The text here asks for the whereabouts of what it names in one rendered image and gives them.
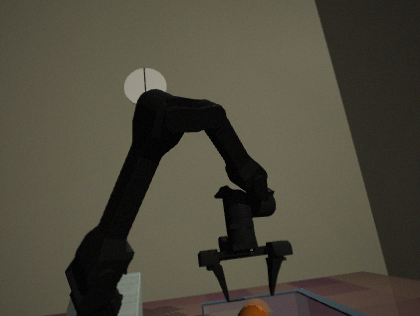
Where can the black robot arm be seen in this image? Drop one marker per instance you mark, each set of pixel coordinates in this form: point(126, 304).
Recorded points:
point(160, 120)

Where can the grey l-shaped low wall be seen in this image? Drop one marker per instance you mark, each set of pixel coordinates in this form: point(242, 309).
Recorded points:
point(327, 302)

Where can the clear low corner wall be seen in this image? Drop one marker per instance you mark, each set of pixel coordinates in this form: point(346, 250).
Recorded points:
point(291, 304)

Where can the translucent orange ball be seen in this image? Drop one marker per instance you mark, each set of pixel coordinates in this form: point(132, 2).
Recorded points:
point(259, 302)

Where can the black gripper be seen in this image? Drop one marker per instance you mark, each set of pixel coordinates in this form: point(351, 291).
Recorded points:
point(241, 236)

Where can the dark orange ball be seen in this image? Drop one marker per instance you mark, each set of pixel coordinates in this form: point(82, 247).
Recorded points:
point(252, 310)

